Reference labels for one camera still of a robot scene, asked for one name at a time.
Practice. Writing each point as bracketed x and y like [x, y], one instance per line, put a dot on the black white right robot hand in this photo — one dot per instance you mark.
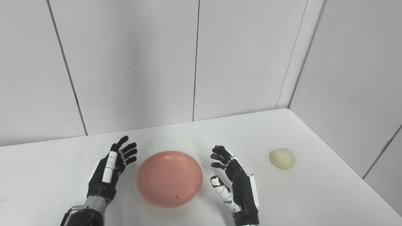
[241, 188]

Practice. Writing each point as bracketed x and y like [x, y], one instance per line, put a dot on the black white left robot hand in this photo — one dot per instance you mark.
[108, 169]

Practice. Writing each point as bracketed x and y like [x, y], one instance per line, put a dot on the pale yellow steamed bun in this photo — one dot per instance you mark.
[282, 158]

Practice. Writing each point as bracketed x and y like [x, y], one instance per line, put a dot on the pink round plate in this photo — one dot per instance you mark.
[169, 179]

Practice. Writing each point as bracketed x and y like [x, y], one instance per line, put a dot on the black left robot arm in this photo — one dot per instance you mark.
[86, 215]

